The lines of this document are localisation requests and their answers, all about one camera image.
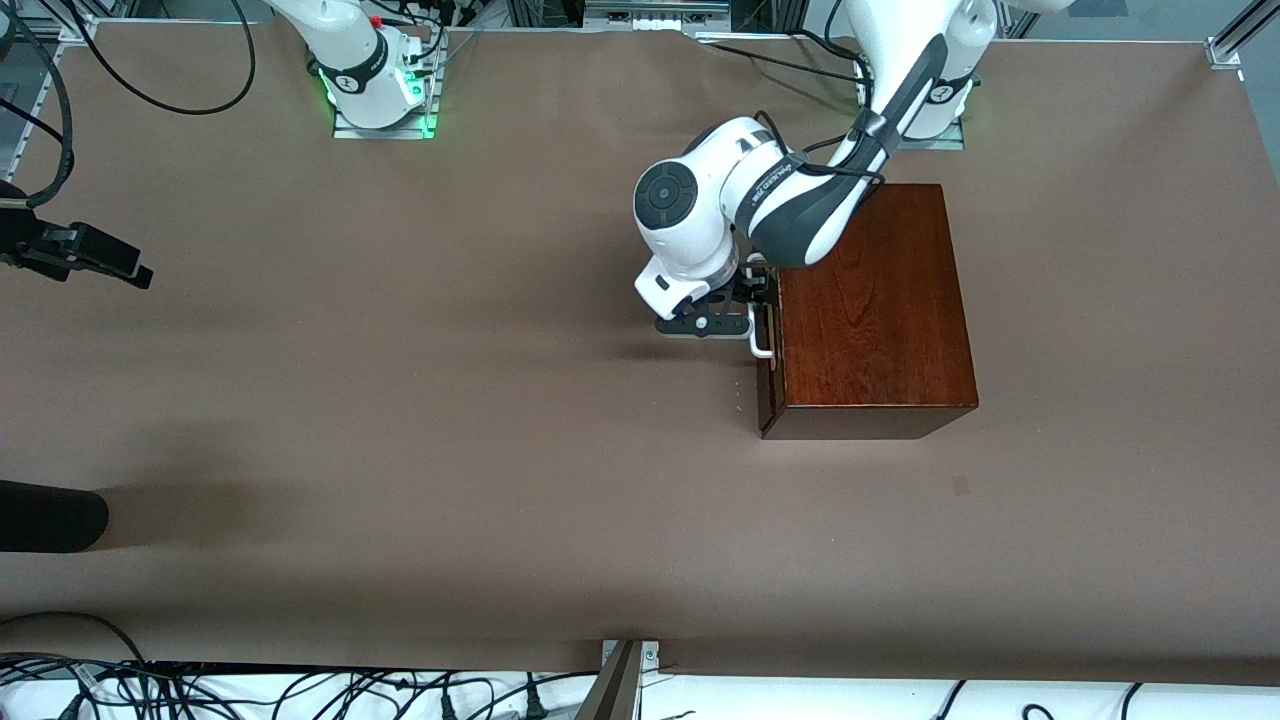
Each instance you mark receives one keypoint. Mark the black cylindrical object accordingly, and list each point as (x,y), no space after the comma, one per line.
(50,515)

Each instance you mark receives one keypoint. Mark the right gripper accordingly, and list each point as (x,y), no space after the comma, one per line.
(30,245)

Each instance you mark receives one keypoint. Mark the metal table clamp bracket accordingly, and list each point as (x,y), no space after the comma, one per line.
(625,665)

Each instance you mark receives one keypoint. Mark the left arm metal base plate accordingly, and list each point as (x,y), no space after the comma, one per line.
(940,144)

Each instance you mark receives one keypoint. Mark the dark brown wooden cabinet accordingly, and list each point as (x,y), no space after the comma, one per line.
(880,320)

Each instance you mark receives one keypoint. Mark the aluminium frame corner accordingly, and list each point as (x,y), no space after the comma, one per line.
(1225,55)

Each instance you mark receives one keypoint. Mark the aluminium table edge rail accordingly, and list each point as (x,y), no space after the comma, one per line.
(78,33)

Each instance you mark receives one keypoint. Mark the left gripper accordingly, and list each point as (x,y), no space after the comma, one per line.
(747,289)

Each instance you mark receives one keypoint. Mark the grey power strip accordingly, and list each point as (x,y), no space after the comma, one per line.
(655,12)

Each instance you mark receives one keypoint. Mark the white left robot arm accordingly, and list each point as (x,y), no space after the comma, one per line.
(690,220)

